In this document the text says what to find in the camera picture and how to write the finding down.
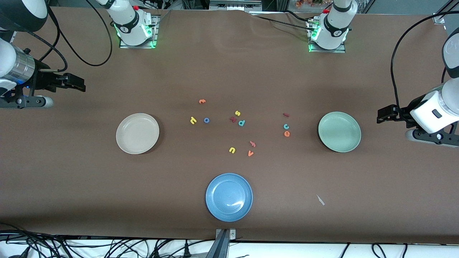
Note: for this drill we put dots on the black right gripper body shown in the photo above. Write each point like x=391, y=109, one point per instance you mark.
x=42, y=79

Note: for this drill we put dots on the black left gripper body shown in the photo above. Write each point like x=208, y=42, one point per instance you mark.
x=402, y=113

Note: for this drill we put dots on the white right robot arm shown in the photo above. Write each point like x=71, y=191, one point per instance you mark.
x=131, y=27

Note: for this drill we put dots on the green ceramic plate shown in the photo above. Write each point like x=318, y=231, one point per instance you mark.
x=339, y=132

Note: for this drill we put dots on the beige ceramic plate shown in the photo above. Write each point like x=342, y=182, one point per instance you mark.
x=137, y=133

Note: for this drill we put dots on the white paper scrap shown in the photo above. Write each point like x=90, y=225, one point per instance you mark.
x=320, y=200

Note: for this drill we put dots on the orange background object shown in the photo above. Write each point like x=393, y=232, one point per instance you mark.
x=308, y=3

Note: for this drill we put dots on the blue ceramic plate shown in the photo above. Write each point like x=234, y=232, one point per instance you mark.
x=229, y=197

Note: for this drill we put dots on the black power plug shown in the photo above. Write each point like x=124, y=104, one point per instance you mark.
x=186, y=251

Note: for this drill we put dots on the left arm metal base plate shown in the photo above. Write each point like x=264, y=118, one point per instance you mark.
x=326, y=51

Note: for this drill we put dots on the metal table corner bracket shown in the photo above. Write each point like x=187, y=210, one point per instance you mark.
x=438, y=18

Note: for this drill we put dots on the aluminium frame profile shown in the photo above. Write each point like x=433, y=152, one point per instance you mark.
x=235, y=4

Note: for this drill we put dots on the metal table edge bracket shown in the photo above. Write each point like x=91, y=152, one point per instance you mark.
x=232, y=233

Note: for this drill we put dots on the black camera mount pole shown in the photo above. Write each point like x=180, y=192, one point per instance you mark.
x=219, y=247

